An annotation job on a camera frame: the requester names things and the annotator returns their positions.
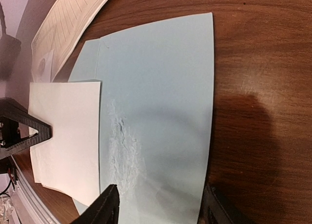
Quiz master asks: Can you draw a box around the white letter paper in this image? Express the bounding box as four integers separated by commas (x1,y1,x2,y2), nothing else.
28,82,100,206

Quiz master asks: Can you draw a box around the front aluminium rail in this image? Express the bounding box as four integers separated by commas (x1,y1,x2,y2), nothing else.
1,156,60,224

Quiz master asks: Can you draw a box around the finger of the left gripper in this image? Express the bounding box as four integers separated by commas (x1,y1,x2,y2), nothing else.
0,98,52,159

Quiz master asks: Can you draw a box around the light blue envelope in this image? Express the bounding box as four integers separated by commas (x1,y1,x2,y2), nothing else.
69,13,215,224

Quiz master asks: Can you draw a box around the beige decorated lined sheet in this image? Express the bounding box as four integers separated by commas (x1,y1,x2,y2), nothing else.
31,0,108,82

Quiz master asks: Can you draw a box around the white sticker sheet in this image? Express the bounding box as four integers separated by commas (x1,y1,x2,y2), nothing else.
37,50,54,83

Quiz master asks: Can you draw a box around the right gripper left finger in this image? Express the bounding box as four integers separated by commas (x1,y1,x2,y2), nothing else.
71,184,120,224

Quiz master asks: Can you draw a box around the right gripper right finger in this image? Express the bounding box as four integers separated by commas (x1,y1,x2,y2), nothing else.
198,184,244,224

